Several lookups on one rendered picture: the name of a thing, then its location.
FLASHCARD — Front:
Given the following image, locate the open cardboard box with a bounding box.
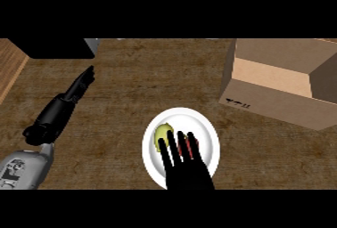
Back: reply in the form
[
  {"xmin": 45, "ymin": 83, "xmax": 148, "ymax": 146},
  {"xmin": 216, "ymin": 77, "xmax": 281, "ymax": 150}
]
[{"xmin": 218, "ymin": 37, "xmax": 337, "ymax": 132}]

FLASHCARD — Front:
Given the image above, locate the black appliance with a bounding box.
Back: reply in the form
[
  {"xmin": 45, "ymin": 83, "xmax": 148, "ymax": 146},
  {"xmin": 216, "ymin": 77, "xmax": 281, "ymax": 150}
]
[{"xmin": 6, "ymin": 37, "xmax": 96, "ymax": 60}]

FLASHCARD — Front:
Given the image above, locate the white oval plate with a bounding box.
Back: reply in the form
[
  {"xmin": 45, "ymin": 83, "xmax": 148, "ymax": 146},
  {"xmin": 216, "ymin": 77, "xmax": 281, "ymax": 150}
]
[{"xmin": 141, "ymin": 107, "xmax": 222, "ymax": 191}]

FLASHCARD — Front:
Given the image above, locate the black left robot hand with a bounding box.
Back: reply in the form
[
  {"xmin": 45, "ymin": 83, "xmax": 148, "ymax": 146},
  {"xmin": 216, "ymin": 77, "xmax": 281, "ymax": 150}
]
[{"xmin": 21, "ymin": 65, "xmax": 96, "ymax": 147}]

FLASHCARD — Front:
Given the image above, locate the yellow-green bell pepper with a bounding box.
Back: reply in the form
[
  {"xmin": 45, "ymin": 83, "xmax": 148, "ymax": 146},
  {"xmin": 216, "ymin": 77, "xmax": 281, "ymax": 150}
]
[{"xmin": 153, "ymin": 122, "xmax": 178, "ymax": 153}]

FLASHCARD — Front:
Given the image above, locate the red vegetable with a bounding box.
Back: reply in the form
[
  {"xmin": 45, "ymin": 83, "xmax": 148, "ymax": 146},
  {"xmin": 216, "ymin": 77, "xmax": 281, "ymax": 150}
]
[{"xmin": 184, "ymin": 134, "xmax": 200, "ymax": 160}]

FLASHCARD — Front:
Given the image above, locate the grey appliance panel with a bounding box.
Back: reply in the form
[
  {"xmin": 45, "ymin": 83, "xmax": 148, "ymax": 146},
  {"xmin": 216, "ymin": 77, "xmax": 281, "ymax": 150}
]
[{"xmin": 83, "ymin": 37, "xmax": 102, "ymax": 58}]

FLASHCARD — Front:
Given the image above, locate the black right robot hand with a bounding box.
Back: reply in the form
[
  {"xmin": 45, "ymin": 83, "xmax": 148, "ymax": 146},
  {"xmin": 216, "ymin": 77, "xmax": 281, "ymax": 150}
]
[{"xmin": 157, "ymin": 130, "xmax": 218, "ymax": 191}]

